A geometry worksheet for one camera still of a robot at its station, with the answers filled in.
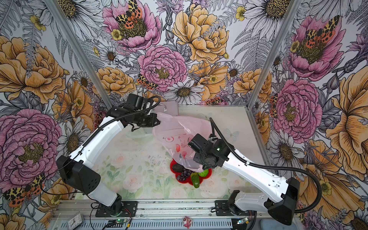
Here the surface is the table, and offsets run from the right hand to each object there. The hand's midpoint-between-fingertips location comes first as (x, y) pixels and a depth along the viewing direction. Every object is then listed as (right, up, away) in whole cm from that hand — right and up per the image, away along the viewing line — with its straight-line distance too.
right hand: (200, 162), depth 72 cm
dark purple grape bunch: (-8, -10, +9) cm, 16 cm away
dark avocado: (-12, -6, +11) cm, 17 cm away
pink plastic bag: (-14, +13, +11) cm, 22 cm away
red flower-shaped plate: (-6, -12, +8) cm, 16 cm away
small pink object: (-7, -26, -5) cm, 27 cm away
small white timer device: (-60, -27, -3) cm, 66 cm away
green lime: (+3, -8, +8) cm, 12 cm away
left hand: (-22, +17, +7) cm, 29 cm away
